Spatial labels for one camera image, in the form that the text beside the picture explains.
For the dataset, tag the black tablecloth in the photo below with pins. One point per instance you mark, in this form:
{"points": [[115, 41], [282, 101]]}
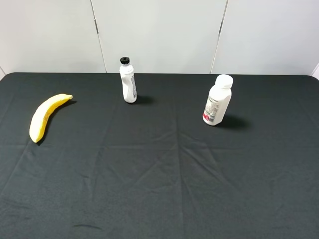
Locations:
{"points": [[105, 169]]}

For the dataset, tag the white bottle black cap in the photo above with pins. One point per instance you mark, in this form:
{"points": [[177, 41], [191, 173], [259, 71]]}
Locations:
{"points": [[128, 81]]}

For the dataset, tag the yellow banana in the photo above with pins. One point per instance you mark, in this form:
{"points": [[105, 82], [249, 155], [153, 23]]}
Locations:
{"points": [[42, 114]]}

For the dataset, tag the white labelled pill bottle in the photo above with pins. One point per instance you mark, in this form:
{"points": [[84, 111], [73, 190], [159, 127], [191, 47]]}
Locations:
{"points": [[218, 100]]}

